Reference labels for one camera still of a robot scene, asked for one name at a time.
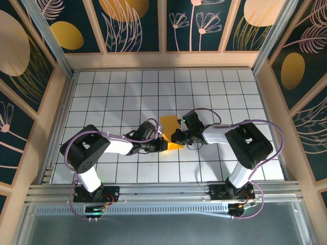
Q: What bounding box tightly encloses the yellow paper sheet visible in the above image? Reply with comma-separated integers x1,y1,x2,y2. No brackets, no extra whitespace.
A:
159,115,184,152

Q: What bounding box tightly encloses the grey metal sheet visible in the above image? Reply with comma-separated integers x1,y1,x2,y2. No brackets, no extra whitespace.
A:
15,201,317,245

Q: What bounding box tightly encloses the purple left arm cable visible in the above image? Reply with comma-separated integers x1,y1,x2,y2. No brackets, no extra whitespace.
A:
65,117,164,221

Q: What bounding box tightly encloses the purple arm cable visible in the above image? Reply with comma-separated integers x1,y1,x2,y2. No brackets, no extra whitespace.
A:
65,117,164,221
189,108,285,220

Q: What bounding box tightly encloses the aluminium mounting rail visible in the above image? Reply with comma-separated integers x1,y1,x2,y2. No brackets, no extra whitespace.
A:
25,180,305,205

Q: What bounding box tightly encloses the slotted grey cable duct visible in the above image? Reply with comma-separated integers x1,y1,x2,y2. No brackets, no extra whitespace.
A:
35,204,232,216

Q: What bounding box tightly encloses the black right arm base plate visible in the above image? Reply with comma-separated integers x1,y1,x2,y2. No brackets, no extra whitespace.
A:
208,184,256,202

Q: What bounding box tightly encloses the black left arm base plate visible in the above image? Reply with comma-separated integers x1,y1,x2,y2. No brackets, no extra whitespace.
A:
73,185,121,203

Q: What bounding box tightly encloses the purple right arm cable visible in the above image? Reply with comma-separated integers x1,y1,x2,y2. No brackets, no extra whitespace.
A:
189,108,285,220

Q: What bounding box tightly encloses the aluminium frame post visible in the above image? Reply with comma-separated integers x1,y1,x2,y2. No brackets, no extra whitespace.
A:
21,0,75,77
251,0,300,74

